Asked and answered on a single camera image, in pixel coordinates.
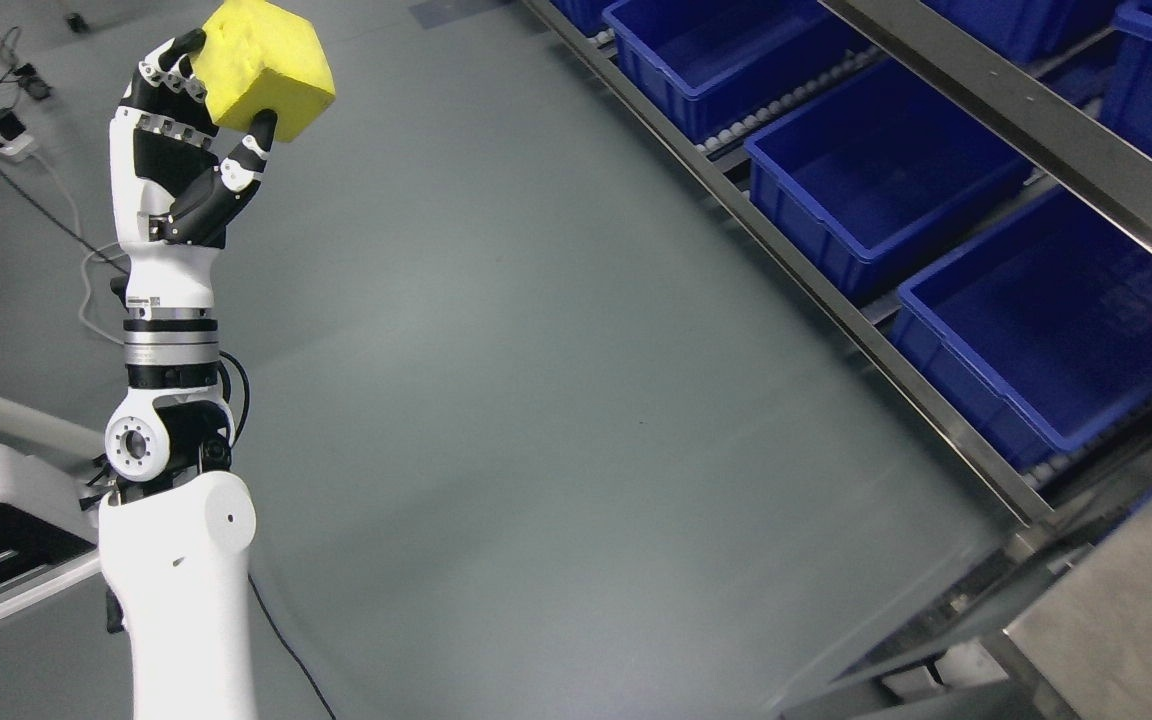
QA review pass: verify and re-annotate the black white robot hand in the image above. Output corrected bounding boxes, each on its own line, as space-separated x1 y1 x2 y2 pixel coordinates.
109 28 278 319

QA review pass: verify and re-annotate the yellow foam block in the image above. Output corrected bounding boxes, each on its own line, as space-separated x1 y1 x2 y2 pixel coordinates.
192 1 338 143

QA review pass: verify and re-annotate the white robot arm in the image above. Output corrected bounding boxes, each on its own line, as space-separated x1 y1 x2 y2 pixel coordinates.
97 305 259 719

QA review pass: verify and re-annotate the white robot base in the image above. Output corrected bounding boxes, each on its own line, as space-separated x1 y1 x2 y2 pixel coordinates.
0 444 100 623

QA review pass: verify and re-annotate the blue bin middle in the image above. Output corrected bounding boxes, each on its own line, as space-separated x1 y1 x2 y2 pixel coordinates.
745 60 1030 306

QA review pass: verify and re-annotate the blue bin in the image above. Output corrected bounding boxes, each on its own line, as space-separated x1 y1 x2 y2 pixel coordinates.
745 60 1030 306
550 0 614 37
890 188 1152 473
602 1 870 143

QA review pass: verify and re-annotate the steel shelf rack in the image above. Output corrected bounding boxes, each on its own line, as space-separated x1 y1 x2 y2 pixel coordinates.
529 1 1152 524

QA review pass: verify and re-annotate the blue bin far top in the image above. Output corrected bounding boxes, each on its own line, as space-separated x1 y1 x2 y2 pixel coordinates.
550 0 614 37

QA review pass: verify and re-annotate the blue bin left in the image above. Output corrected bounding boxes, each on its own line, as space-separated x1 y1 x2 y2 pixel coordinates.
602 1 870 143

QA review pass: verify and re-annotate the blue bin right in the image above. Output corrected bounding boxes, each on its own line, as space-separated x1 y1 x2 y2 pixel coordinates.
890 188 1152 473

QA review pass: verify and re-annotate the stainless steel table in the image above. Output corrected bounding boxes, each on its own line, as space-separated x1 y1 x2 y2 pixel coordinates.
781 492 1152 719

